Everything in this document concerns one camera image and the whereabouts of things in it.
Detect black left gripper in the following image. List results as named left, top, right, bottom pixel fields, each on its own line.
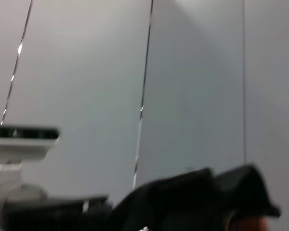
left=3, top=195, right=111, bottom=231

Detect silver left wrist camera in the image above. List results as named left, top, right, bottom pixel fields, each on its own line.
left=0, top=124, right=61, bottom=166

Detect black food bag brown handles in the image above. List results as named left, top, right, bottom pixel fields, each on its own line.
left=105, top=164, right=282, bottom=231

